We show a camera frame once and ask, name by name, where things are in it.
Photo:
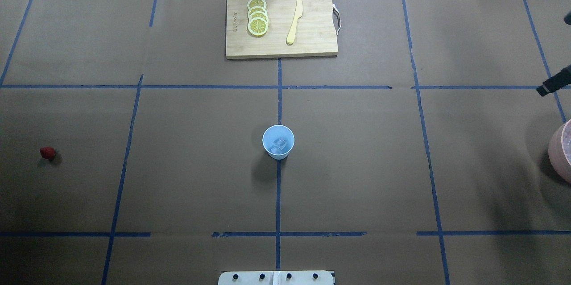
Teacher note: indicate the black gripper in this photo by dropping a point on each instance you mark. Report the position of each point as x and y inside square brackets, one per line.
[554, 83]

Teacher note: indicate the pink bowl of ice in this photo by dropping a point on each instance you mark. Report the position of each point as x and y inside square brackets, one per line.
[559, 151]

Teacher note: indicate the ice cube in cup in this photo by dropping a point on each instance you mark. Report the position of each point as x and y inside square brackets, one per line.
[279, 145]

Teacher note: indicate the light blue plastic cup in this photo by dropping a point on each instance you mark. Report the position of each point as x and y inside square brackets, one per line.
[274, 132]

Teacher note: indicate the yellow plastic knife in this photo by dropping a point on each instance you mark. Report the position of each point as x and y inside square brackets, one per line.
[292, 33]

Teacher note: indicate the wooden cutting board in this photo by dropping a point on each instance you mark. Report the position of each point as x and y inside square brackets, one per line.
[316, 32]

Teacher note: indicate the lemon slice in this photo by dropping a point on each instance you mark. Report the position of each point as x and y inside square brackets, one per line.
[257, 29]
[255, 10]
[258, 19]
[256, 4]

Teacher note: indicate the red strawberry on table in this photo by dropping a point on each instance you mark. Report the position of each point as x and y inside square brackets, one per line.
[48, 153]

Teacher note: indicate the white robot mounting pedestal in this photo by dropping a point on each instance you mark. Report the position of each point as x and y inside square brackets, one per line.
[291, 277]

